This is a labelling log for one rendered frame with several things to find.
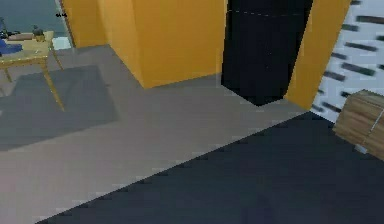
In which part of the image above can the black fridge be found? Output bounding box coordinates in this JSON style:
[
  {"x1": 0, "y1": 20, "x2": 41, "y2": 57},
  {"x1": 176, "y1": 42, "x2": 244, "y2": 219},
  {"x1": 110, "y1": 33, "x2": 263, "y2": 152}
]
[{"x1": 220, "y1": 0, "x2": 315, "y2": 108}]

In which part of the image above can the yellow wooden table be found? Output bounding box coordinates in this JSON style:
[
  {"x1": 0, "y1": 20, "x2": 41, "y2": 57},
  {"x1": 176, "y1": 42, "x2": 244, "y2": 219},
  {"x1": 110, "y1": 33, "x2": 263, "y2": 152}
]
[{"x1": 0, "y1": 30, "x2": 66, "y2": 113}]

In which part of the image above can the small dark potted plant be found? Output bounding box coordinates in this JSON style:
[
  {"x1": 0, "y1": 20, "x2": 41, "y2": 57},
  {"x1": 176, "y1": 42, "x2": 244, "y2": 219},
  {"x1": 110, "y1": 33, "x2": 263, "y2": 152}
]
[{"x1": 32, "y1": 24, "x2": 46, "y2": 43}]

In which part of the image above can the brown flat board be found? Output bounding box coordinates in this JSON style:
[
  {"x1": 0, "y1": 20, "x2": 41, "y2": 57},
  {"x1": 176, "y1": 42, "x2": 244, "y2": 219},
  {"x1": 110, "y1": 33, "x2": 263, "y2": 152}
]
[{"x1": 7, "y1": 32, "x2": 35, "y2": 42}]

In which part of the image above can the blue cloth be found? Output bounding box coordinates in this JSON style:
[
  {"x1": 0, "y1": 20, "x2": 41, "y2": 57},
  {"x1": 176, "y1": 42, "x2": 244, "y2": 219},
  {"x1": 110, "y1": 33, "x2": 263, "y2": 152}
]
[{"x1": 0, "y1": 39, "x2": 24, "y2": 58}]

